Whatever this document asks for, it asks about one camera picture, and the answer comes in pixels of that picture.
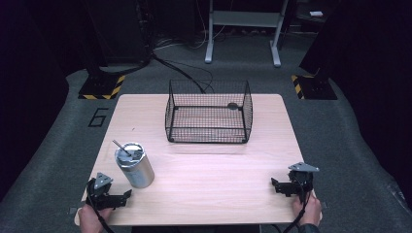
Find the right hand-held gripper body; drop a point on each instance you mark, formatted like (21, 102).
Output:
(301, 181)

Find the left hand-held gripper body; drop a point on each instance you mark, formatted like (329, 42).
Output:
(98, 194)

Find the silver metal can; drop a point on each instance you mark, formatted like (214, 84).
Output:
(137, 171)

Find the person's left hand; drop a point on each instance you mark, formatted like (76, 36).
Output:
(90, 220)

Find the person's right hand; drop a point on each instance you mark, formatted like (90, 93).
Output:
(311, 212)

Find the thin metal straw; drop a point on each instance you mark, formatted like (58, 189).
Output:
(120, 146)

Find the dark round disc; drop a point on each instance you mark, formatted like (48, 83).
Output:
(232, 106)

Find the black stand base striped edge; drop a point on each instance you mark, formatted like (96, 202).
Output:
(102, 87)
(315, 88)

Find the dark equipment cabinet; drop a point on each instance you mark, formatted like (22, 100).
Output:
(116, 29)

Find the small white box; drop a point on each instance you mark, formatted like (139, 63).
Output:
(316, 13)

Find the white metal stand frame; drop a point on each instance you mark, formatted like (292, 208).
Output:
(244, 19)

